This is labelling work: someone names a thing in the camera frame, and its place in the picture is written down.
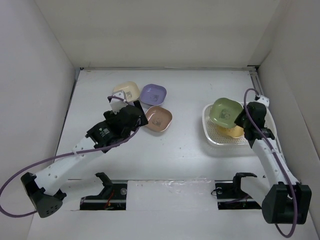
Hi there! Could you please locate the cream panda plate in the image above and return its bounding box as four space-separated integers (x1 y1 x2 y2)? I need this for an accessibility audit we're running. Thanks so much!
113 81 140 102

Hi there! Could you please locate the aluminium rail right side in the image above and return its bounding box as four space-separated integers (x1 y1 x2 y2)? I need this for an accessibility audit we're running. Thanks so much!
249 67 294 179

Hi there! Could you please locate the small purple panda plate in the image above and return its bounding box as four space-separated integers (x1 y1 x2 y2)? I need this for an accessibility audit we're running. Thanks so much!
139 84 167 106

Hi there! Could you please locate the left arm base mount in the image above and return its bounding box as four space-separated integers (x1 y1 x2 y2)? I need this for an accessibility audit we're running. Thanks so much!
79 172 128 211

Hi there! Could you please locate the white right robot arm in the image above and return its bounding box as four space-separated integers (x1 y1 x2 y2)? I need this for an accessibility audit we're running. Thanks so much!
231 101 312 225

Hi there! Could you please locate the green panda plate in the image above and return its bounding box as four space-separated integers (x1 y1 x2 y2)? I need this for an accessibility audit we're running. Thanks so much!
209 97 244 129

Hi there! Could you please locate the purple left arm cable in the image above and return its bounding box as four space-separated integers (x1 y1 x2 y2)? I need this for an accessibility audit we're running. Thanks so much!
0 95 141 217

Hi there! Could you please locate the brown panda plate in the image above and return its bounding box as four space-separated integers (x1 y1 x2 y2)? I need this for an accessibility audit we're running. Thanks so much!
145 106 173 133

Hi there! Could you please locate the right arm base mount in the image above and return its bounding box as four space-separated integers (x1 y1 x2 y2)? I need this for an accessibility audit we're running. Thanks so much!
211 172 261 210

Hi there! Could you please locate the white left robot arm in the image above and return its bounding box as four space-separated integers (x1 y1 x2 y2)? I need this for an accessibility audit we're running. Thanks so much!
20 100 148 218

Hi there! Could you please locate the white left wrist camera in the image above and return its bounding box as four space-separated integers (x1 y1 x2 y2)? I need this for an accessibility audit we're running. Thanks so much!
107 90 127 115

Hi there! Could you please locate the white perforated plastic bin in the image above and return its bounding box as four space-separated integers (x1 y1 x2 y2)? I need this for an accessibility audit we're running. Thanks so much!
202 103 255 158

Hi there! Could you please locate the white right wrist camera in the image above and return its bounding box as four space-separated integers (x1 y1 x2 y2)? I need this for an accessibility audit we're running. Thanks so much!
254 94 270 108

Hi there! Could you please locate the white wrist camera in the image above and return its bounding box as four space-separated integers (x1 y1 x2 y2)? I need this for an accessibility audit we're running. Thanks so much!
107 90 127 115
254 94 270 108

